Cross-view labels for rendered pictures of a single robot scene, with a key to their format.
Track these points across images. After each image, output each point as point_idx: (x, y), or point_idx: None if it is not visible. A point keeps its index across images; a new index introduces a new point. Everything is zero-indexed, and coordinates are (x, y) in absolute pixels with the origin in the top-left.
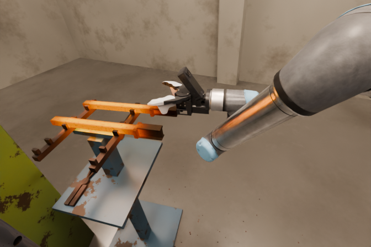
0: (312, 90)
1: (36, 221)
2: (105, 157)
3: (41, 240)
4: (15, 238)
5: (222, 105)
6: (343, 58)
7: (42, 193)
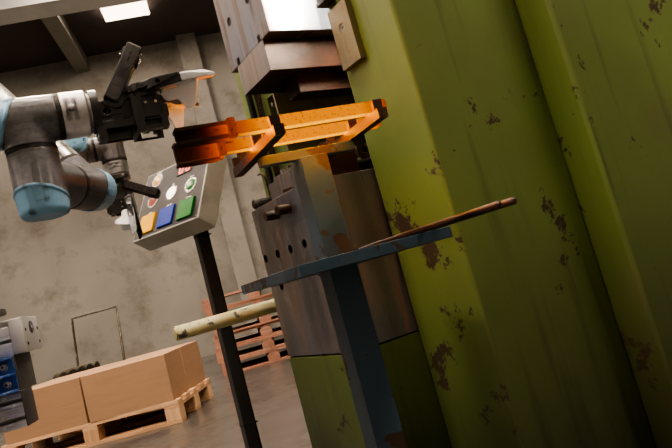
0: None
1: (438, 305)
2: (238, 168)
3: (439, 343)
4: None
5: (67, 132)
6: None
7: (453, 271)
